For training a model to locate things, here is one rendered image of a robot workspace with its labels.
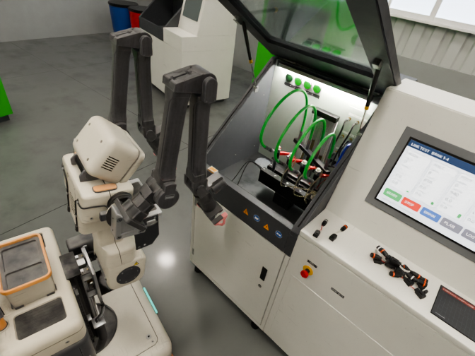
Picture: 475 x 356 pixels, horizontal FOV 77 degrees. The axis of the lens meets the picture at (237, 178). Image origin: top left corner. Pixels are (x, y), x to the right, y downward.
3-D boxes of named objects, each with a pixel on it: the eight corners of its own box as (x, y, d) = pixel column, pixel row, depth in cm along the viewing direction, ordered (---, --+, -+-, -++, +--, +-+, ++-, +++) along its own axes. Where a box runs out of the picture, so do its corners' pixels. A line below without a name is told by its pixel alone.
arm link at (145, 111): (126, 28, 109) (138, 36, 103) (142, 28, 113) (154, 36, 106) (136, 131, 135) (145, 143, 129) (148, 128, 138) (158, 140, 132)
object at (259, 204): (197, 186, 171) (198, 164, 162) (203, 184, 174) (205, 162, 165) (283, 252, 141) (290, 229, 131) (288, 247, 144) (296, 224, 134)
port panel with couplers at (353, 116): (326, 159, 164) (346, 107, 145) (330, 157, 166) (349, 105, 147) (348, 170, 158) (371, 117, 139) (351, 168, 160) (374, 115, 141)
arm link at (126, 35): (105, 21, 104) (115, 27, 98) (143, 27, 112) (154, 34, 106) (102, 135, 126) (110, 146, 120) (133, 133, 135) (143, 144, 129)
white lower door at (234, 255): (191, 259, 213) (194, 186, 172) (194, 258, 215) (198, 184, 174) (259, 325, 181) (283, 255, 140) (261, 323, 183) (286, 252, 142)
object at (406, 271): (364, 262, 118) (370, 253, 115) (374, 248, 125) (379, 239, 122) (423, 301, 107) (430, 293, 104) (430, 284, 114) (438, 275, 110)
